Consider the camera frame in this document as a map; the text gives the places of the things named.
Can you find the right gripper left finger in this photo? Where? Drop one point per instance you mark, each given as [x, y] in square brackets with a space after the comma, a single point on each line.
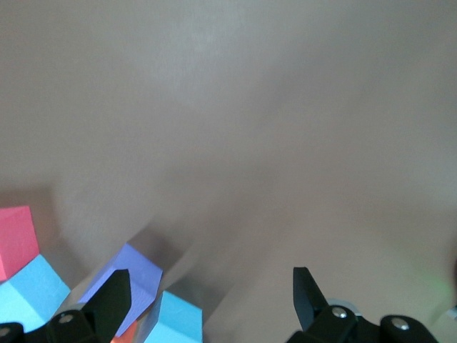
[103, 314]

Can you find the purple foam cube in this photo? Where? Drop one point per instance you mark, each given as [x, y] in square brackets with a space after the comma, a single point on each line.
[141, 284]

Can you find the light blue foam cube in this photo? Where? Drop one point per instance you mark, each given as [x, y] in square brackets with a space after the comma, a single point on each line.
[32, 296]
[178, 318]

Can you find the orange foam cube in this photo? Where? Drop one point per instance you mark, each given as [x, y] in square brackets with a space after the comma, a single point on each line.
[126, 336]

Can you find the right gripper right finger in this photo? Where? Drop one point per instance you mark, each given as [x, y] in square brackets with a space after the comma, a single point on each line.
[310, 307]

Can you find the red foam cube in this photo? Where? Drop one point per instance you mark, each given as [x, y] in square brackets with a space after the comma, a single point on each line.
[14, 243]

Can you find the brown table mat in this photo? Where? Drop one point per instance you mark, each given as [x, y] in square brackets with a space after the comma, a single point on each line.
[250, 125]

